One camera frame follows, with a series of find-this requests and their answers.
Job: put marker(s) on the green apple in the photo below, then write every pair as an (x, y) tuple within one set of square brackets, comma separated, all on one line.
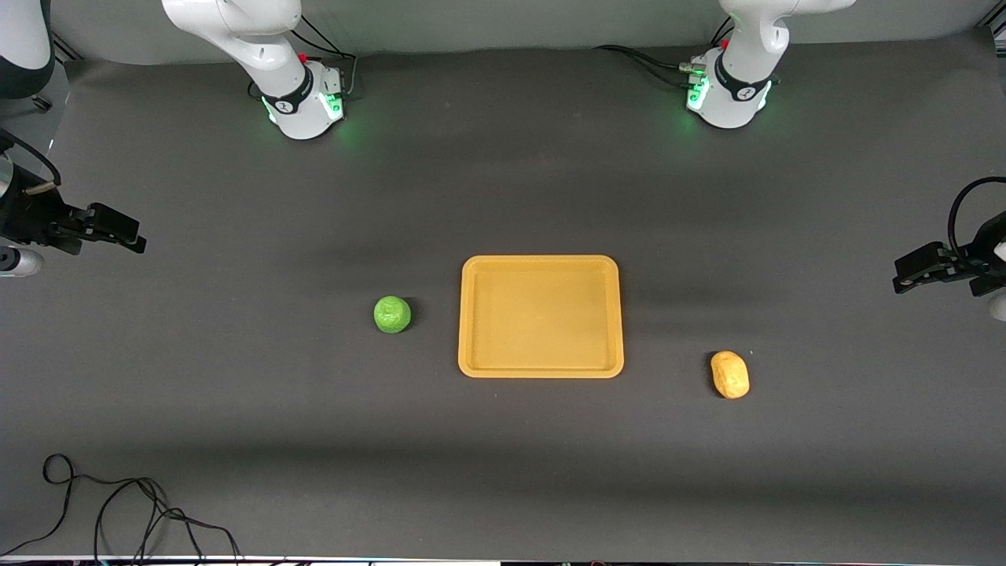
[(392, 314)]

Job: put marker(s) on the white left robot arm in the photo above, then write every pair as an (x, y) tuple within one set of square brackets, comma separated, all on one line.
[(747, 55)]

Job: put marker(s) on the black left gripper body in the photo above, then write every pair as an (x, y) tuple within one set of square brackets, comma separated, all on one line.
[(985, 250)]

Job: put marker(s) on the yellow-brown potato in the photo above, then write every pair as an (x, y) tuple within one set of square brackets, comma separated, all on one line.
[(730, 374)]

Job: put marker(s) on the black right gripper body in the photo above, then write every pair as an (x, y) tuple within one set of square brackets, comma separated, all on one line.
[(30, 216)]

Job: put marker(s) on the yellow plastic tray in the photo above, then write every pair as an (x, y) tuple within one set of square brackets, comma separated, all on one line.
[(541, 316)]

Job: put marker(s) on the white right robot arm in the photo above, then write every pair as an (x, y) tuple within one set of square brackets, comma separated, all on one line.
[(259, 47)]

